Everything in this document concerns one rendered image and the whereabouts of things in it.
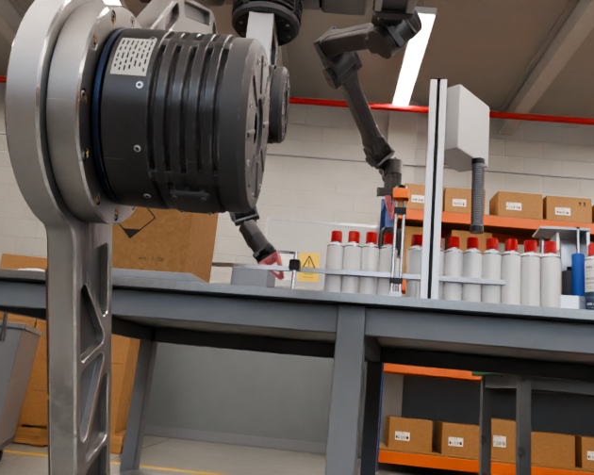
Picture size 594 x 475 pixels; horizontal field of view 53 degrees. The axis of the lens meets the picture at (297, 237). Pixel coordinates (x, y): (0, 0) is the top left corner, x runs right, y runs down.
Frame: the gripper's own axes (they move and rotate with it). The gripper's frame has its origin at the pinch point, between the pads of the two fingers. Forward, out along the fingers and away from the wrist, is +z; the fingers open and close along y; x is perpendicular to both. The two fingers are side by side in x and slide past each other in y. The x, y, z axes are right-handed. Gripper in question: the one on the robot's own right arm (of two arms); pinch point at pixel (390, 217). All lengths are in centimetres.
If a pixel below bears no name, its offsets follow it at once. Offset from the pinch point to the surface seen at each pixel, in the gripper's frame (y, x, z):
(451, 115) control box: -14.7, 36.0, -20.2
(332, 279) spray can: 15.3, 21.3, 25.3
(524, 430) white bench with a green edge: -63, -90, 68
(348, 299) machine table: 7, 66, 36
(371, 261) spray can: 4.6, 22.0, 19.4
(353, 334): 6, 63, 43
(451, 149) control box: -15.1, 36.1, -10.3
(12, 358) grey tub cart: 190, -103, 61
